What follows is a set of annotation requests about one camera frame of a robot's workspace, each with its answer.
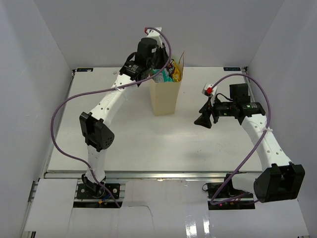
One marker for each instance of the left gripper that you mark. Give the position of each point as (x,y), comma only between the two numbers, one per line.
(164,55)

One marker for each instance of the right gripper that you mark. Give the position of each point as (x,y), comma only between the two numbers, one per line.
(204,120)

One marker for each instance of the purple m&m bar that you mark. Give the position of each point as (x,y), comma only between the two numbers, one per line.
(170,68)

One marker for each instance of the teal red candy bag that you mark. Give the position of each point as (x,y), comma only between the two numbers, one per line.
(164,76)

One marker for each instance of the yellow snack packet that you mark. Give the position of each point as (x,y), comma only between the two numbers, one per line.
(176,75)

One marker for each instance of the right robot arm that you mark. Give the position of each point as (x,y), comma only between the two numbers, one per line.
(280,179)

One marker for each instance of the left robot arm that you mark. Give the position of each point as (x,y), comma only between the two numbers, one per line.
(150,54)

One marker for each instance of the right black table label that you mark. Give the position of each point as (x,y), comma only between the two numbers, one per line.
(231,69)

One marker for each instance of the black table label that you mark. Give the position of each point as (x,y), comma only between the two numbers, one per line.
(231,69)
(84,69)

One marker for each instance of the left black table label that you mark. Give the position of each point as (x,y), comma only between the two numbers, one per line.
(84,69)

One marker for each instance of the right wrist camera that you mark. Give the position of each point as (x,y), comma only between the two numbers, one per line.
(208,90)

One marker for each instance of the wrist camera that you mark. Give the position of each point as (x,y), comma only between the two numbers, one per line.
(154,35)
(208,90)

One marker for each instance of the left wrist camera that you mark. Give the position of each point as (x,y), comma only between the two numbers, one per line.
(154,35)

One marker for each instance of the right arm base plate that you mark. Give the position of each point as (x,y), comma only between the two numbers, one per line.
(230,199)

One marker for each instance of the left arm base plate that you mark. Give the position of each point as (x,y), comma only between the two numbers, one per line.
(83,192)

